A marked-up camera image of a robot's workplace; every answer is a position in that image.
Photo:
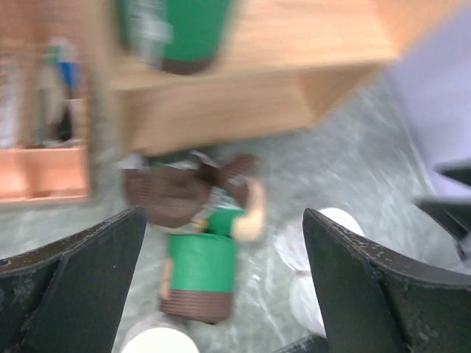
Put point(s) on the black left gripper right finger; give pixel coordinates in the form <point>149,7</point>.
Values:
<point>373,299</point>

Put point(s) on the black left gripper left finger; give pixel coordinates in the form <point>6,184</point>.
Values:
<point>69,295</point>

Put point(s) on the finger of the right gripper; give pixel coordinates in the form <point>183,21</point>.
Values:
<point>453,215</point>

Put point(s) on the brown green paper roll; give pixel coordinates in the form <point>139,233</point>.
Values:
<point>198,195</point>

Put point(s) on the wooden shelf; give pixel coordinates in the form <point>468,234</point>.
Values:
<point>283,65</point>

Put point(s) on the white paper roll front right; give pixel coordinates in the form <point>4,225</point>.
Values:
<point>304,305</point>

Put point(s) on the white paper roll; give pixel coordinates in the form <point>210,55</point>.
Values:
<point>159,333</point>
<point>295,248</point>
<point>304,305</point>

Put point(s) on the white paper roll back right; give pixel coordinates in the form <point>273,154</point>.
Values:
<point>295,248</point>

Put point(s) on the white paper roll front left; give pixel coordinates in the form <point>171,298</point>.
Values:
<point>159,333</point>

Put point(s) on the green brown wrapped roll torn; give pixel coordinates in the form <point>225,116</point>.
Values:
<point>200,270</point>

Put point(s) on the items in organizer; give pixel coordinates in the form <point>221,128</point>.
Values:
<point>59,103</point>

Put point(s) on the orange file organizer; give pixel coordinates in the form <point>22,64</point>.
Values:
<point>30,173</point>

